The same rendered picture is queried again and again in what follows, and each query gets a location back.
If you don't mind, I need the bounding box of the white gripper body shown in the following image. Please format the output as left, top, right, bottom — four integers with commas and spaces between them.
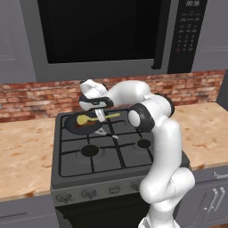
94, 107, 107, 124

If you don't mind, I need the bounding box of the brown chicken piece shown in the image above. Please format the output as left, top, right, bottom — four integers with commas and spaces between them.
74, 122, 94, 128

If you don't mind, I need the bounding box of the black frying pan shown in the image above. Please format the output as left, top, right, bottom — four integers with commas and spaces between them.
64, 111, 120, 140

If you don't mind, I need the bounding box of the dark grey gas stove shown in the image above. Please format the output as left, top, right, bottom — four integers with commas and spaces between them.
49, 107, 191, 228

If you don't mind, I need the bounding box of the grey microwave oven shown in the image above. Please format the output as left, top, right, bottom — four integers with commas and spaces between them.
19, 0, 209, 83

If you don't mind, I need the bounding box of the black oven door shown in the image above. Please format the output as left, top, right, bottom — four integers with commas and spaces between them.
55, 199, 151, 228

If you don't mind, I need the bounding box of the grey drawer front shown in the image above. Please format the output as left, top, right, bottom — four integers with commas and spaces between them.
191, 165, 228, 184

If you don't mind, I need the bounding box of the grey base cupboard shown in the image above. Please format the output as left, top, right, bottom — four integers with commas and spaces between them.
0, 193, 61, 228

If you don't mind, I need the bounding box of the dark grey tall cabinet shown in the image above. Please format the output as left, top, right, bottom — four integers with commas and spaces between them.
216, 69, 228, 112

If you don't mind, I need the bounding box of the grey cupboard door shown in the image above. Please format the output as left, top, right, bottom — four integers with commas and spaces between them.
214, 180, 228, 226
175, 183, 217, 228

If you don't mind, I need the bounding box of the black microwave door handle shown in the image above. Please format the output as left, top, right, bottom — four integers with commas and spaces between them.
151, 0, 173, 71

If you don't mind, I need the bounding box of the grey wall cupboard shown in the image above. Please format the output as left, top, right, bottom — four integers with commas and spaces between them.
191, 0, 228, 73
0, 0, 37, 85

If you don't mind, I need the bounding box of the silver drawer handle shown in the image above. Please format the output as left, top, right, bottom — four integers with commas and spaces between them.
212, 171, 228, 180

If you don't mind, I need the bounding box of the silver cupboard door handle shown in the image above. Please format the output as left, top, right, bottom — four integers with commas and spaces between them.
214, 186, 227, 213
203, 188, 219, 214

